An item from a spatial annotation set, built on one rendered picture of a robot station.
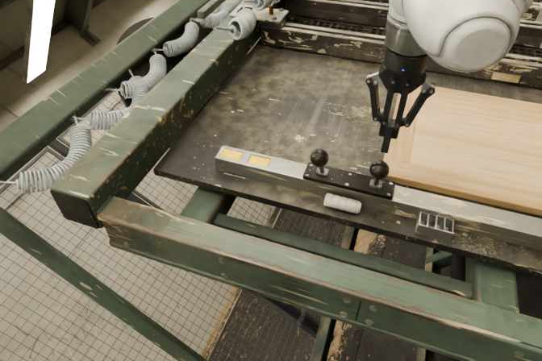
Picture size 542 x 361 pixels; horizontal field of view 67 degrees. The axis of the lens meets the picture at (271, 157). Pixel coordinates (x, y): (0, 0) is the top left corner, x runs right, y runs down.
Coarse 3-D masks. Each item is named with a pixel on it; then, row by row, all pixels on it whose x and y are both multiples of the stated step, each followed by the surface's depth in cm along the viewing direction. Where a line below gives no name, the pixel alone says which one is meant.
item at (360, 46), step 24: (264, 24) 144; (288, 24) 145; (312, 48) 143; (336, 48) 140; (360, 48) 137; (384, 48) 135; (456, 72) 131; (480, 72) 129; (504, 72) 126; (528, 72) 124
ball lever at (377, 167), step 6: (378, 162) 79; (384, 162) 79; (372, 168) 79; (378, 168) 78; (384, 168) 78; (372, 174) 79; (378, 174) 78; (384, 174) 78; (372, 180) 89; (378, 180) 85; (372, 186) 89; (378, 186) 88
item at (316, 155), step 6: (318, 150) 82; (324, 150) 82; (312, 156) 82; (318, 156) 81; (324, 156) 81; (312, 162) 82; (318, 162) 81; (324, 162) 81; (318, 168) 92; (324, 168) 92; (318, 174) 92; (324, 174) 91
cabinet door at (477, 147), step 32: (416, 96) 120; (448, 96) 120; (480, 96) 120; (416, 128) 109; (448, 128) 109; (480, 128) 109; (512, 128) 109; (384, 160) 100; (416, 160) 100; (448, 160) 100; (480, 160) 100; (512, 160) 100; (448, 192) 93; (480, 192) 92; (512, 192) 91
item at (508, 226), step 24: (216, 168) 100; (240, 168) 97; (264, 168) 95; (288, 168) 95; (312, 192) 94; (336, 192) 91; (408, 192) 89; (408, 216) 89; (456, 216) 84; (480, 216) 84; (504, 216) 84; (528, 216) 84; (504, 240) 84; (528, 240) 82
